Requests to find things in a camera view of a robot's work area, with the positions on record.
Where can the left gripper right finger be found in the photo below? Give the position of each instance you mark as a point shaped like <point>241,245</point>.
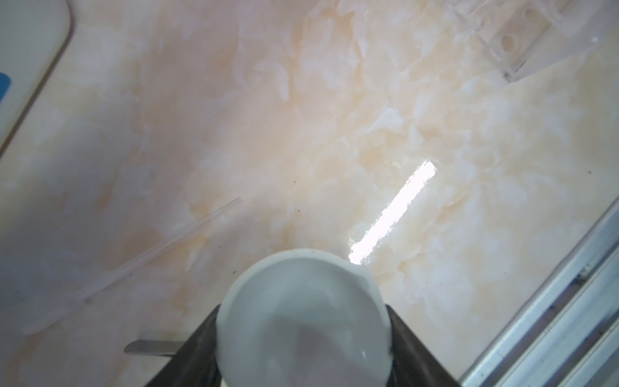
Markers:
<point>413,364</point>

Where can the clear test tube rack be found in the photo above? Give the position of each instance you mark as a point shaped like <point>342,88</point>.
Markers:
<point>524,37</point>

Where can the white ceramic evaporating dish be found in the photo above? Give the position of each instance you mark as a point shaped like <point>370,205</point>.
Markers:
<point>304,317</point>

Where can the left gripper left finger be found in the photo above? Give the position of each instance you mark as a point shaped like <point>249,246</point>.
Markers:
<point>195,363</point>

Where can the white plastic storage bin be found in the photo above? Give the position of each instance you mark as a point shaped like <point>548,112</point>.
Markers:
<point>34,33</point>

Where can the clear plastic pipette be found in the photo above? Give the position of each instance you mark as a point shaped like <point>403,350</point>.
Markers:
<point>65,305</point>

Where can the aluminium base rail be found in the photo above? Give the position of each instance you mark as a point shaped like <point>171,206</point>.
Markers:
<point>567,332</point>

